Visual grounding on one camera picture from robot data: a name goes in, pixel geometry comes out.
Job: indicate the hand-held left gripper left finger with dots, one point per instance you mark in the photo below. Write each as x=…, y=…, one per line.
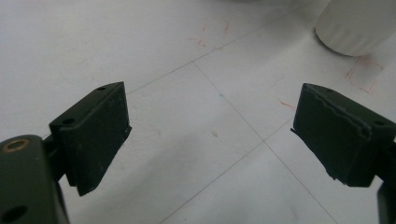
x=93, y=140

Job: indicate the white cup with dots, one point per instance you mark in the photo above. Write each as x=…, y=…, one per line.
x=358, y=25

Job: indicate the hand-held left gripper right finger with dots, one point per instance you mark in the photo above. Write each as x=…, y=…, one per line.
x=339, y=140

